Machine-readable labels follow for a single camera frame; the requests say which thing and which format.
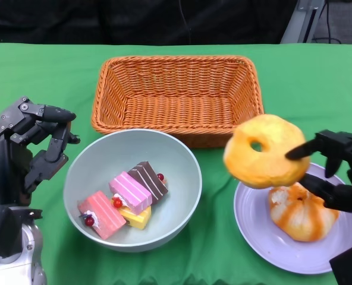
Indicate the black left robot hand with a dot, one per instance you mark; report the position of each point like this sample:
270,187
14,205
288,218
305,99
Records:
3,160

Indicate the grey-green bowl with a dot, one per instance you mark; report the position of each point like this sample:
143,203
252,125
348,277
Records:
128,148

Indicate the lavender round plate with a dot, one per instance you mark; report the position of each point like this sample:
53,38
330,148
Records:
262,243

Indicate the green tablecloth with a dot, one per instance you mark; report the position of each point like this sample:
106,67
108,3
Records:
312,89

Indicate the grey metal frame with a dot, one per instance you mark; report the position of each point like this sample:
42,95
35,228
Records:
301,26

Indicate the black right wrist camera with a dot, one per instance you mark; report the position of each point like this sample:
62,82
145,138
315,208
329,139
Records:
351,267

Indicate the orange wicker basket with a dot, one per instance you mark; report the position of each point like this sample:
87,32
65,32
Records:
179,112

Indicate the black fabric backdrop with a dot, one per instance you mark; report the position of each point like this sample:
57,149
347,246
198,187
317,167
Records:
89,20

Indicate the magenta pink cake slice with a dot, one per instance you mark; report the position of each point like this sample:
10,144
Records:
131,190

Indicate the salmon pink cake slice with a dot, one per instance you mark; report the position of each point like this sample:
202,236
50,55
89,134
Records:
104,213

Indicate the chocolate layered cake slice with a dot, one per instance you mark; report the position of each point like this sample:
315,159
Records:
150,181

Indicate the round orange-striped bread bun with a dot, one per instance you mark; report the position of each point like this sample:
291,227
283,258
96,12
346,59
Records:
301,216

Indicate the yellow layered cake slice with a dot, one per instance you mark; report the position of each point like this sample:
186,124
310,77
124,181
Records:
138,219

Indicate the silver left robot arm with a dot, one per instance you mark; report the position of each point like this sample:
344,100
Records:
18,267

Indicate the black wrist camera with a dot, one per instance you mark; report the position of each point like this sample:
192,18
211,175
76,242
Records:
351,267
0,228

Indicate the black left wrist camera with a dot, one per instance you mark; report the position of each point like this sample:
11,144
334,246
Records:
0,228

